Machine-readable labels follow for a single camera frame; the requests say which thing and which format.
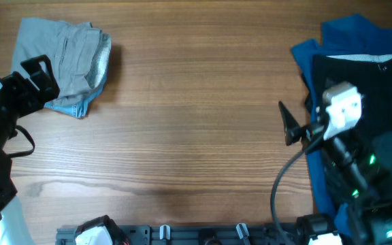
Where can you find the black shorts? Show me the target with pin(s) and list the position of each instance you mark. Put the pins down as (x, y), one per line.
(374, 81)

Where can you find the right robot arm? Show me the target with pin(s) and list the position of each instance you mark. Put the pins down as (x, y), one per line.
(359, 174)

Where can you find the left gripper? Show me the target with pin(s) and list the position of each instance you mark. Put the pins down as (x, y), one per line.
(18, 86)

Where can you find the blue garment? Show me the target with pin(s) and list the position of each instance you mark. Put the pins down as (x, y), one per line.
(351, 35)

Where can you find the folded blue denim jeans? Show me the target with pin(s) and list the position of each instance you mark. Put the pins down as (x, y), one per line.
(78, 110)

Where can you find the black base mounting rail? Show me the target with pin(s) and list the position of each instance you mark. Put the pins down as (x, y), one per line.
(225, 235)

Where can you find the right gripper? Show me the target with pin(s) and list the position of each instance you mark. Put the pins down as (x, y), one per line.
(308, 135)

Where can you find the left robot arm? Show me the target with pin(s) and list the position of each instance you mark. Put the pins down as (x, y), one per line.
(13, 228)

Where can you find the grey cotton shorts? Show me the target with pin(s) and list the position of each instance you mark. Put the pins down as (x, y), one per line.
(79, 55)

